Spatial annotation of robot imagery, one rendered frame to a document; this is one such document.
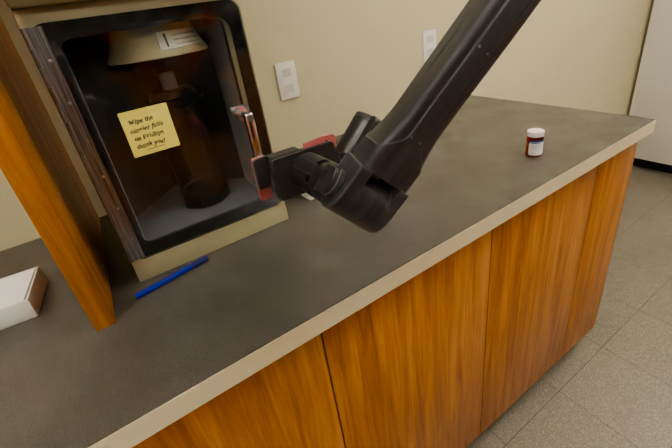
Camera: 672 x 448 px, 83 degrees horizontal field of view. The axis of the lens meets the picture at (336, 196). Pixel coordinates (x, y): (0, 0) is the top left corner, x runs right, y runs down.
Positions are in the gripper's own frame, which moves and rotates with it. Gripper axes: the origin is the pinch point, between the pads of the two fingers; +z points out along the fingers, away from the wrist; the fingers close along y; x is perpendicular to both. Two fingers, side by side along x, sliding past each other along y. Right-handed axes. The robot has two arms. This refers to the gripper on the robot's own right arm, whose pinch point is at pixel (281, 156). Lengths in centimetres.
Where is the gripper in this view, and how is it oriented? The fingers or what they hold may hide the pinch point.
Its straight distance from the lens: 64.1
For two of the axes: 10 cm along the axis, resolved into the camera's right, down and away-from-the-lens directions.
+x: 1.3, 8.9, 4.4
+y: -8.3, 3.4, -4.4
